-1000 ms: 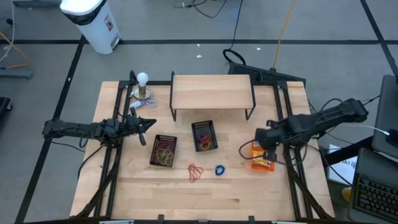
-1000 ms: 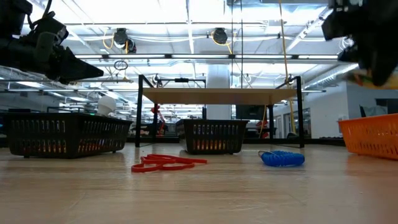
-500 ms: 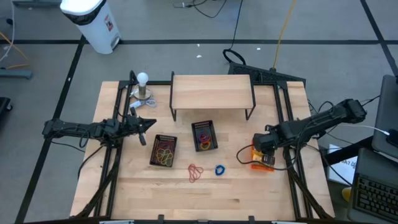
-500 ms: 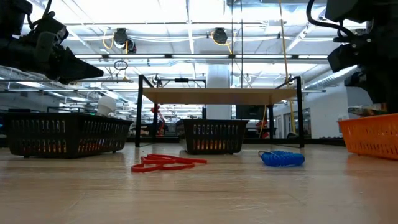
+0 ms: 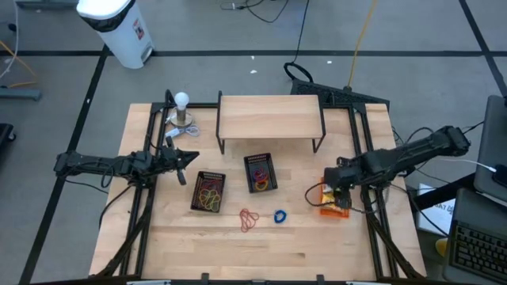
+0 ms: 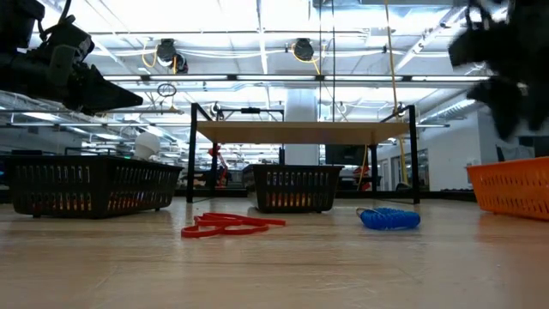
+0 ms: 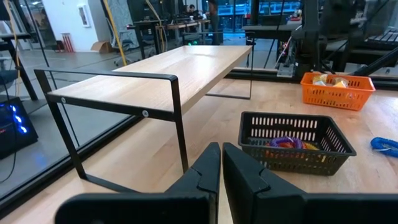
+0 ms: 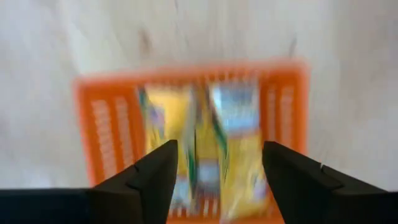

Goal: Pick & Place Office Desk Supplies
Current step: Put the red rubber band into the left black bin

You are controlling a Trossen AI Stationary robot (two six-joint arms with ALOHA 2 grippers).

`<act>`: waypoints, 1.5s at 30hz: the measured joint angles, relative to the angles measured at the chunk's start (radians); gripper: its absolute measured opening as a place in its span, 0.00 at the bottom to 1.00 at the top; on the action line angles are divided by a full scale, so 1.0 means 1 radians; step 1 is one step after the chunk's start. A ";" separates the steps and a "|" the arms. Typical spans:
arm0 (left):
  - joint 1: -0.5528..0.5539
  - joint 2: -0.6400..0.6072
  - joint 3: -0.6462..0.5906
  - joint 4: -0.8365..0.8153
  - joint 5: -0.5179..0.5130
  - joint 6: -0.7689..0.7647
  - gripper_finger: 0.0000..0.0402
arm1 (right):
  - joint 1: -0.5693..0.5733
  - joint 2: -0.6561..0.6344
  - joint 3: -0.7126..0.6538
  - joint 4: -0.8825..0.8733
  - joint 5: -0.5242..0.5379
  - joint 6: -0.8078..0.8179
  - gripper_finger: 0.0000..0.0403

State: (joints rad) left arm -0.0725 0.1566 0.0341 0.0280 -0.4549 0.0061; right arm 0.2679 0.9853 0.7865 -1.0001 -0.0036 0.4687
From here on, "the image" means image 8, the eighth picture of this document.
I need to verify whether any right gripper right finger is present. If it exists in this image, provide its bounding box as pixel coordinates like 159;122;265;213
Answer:
262;140;391;224

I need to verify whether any orange slotted plastic basket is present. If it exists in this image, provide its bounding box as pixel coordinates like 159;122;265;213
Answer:
73;57;311;224

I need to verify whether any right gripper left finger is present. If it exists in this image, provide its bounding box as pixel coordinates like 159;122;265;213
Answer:
88;139;179;224

